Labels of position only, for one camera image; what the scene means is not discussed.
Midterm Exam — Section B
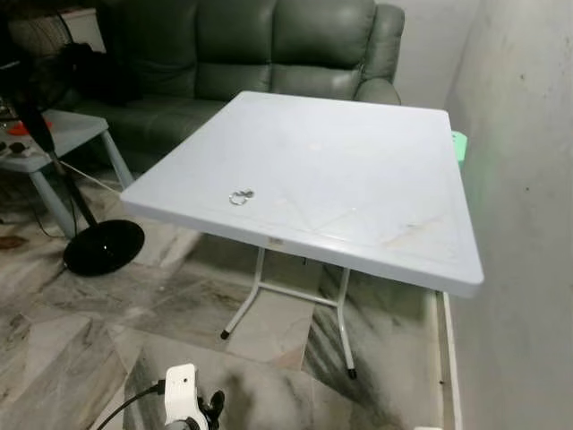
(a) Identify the black standing fan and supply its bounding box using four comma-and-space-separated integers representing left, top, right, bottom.
0, 9, 145, 277

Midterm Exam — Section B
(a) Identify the white folding table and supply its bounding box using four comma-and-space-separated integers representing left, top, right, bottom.
119, 90, 485, 379

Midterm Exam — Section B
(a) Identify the small grey side table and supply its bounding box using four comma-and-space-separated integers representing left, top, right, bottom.
0, 109, 135, 238

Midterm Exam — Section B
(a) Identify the orange flat object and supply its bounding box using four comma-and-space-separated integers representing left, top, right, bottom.
7, 119, 53, 137

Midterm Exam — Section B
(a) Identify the black bag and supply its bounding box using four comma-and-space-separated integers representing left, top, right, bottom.
58, 43, 140, 104

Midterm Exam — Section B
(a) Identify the green plastic stool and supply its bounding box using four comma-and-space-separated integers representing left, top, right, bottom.
450, 131, 468, 168

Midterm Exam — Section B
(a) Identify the green leather sofa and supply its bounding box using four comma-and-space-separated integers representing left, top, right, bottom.
56, 0, 406, 176

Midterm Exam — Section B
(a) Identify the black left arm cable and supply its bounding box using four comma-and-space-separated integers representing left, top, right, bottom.
97, 381, 171, 430

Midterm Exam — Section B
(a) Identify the white wall baseboard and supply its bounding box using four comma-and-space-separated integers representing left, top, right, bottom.
437, 291, 463, 430

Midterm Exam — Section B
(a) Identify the white power cord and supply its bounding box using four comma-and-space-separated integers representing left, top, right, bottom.
54, 159, 124, 191

